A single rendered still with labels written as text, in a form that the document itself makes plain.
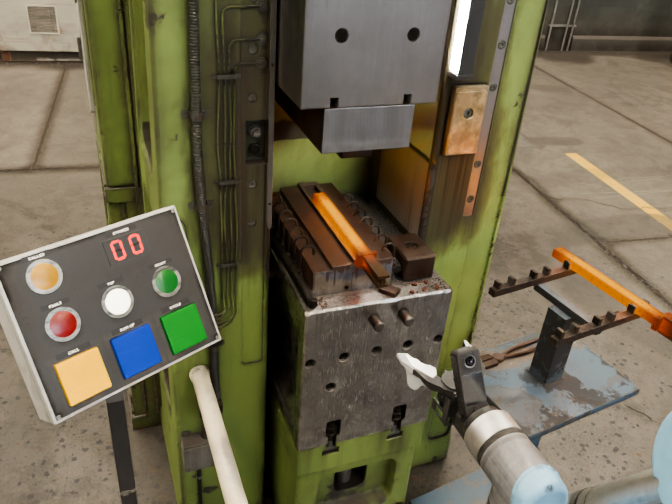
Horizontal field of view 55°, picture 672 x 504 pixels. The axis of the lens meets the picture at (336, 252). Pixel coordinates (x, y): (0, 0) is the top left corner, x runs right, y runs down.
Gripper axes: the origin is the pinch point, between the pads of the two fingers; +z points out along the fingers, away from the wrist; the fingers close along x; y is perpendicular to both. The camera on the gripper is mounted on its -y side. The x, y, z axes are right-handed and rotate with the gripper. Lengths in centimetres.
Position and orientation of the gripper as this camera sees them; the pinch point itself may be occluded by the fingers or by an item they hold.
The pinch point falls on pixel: (431, 344)
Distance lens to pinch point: 125.8
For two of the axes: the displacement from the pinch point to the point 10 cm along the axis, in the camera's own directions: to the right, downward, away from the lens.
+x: 9.3, -1.3, 3.4
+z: -3.5, -5.1, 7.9
